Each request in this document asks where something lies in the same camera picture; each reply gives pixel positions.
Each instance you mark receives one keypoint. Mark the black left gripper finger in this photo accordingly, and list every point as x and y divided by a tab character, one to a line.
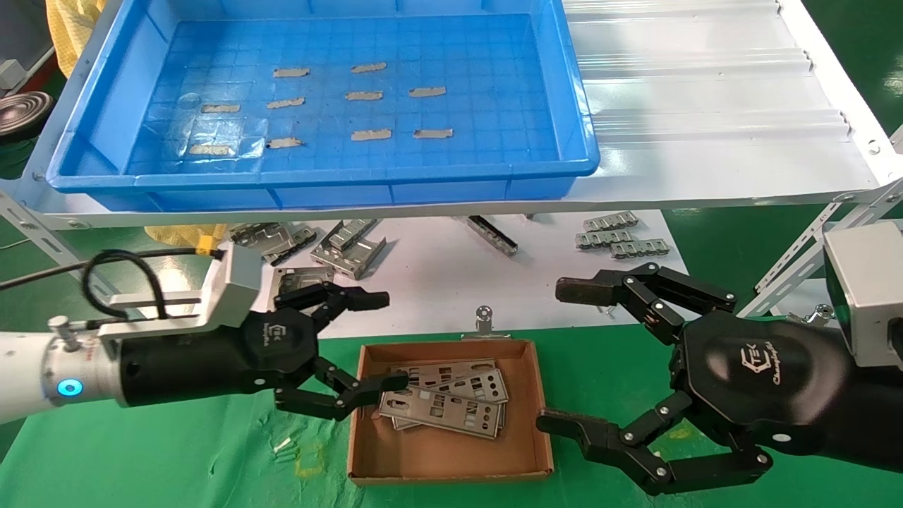
363	300
381	386

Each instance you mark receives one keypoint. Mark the yellow mesh bag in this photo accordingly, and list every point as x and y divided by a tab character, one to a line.
70	35
180	236

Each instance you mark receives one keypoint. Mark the silver perforated shield plate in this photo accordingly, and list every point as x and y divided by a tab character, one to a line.
480	384
405	423
423	370
437	413

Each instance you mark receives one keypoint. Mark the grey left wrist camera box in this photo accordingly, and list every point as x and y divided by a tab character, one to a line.
243	282

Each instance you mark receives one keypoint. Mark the long narrow metal bar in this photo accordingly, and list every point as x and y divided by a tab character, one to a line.
494	236

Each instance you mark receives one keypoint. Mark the small grey box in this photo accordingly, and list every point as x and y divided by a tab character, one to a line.
10	74

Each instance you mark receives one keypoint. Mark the white metal shelf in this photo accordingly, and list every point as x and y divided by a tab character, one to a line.
705	106

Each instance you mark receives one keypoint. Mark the silver camera mount bracket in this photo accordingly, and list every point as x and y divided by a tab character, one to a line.
176	323

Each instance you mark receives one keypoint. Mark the small folded metal bracket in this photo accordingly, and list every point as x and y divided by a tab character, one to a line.
353	233

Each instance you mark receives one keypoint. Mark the small notched metal strip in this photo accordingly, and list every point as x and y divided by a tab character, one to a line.
640	249
610	222
603	239

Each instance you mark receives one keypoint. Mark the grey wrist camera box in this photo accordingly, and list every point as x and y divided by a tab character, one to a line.
243	282
868	296

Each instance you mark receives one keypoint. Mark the dark stamped metal bracket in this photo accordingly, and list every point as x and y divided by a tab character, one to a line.
303	243

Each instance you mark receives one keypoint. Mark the white flat board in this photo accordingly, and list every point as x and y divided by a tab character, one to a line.
437	282

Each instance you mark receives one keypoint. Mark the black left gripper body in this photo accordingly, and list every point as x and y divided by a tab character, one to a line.
211	360

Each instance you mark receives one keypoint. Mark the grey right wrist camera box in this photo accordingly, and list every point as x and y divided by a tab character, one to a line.
868	296

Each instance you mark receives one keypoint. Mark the brown cardboard box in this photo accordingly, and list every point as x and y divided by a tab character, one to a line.
451	458

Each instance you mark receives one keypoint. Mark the perforated white shelf brace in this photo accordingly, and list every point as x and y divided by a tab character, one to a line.
797	250
769	296
42	236

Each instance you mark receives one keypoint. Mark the grey tape strip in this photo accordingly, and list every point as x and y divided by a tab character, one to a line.
369	68
432	133
210	149
220	109
284	143
286	104
364	95
371	135
427	92
292	72

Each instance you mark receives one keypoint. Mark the black round stool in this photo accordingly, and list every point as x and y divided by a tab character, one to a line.
25	116

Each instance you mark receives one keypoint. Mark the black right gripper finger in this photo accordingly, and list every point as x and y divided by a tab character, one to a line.
564	423
578	291

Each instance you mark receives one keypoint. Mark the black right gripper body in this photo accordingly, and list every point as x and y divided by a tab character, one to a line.
762	374

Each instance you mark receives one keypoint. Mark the blue plastic tray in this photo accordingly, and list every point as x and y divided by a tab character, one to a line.
458	162

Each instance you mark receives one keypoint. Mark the small white scrap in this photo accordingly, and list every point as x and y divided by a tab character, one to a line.
282	444

